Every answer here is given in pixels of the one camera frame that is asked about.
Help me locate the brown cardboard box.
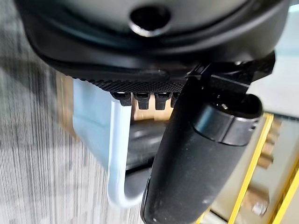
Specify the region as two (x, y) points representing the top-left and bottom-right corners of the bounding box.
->
(132, 104), (175, 122)

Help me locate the black sole-shaped part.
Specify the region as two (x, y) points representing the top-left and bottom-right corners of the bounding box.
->
(125, 125), (168, 196)

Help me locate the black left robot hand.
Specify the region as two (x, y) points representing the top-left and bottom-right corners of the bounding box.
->
(14, 0), (290, 224)

